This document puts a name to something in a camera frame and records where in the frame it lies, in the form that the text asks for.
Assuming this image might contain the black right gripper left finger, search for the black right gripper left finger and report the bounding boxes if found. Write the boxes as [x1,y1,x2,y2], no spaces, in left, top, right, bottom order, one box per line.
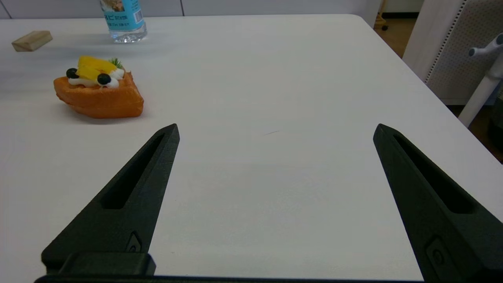
[41,124,180,272]

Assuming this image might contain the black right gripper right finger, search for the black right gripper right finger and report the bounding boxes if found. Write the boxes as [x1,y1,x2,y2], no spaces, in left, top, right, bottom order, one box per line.
[373,124,503,283]

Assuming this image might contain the clear bottle with blue label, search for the clear bottle with blue label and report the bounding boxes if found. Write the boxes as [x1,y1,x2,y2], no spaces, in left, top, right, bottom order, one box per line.
[100,0,148,44]

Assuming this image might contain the orange toy cake with fruit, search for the orange toy cake with fruit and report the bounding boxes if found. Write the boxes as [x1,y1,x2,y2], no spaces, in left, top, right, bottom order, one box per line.
[53,56,144,119]

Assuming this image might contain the white metal stand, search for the white metal stand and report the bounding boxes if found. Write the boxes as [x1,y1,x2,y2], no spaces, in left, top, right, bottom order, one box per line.
[458,33,503,128]

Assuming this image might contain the white perforated pegboard panel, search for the white perforated pegboard panel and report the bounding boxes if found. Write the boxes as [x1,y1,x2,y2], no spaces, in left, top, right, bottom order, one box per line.
[402,0,503,106]

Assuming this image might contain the wooden furniture leg with caster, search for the wooden furniture leg with caster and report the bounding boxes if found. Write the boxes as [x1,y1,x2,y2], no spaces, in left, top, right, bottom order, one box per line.
[373,0,389,32]

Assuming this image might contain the small wooden block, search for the small wooden block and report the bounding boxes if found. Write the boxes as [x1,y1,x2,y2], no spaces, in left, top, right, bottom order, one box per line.
[11,31,53,52]

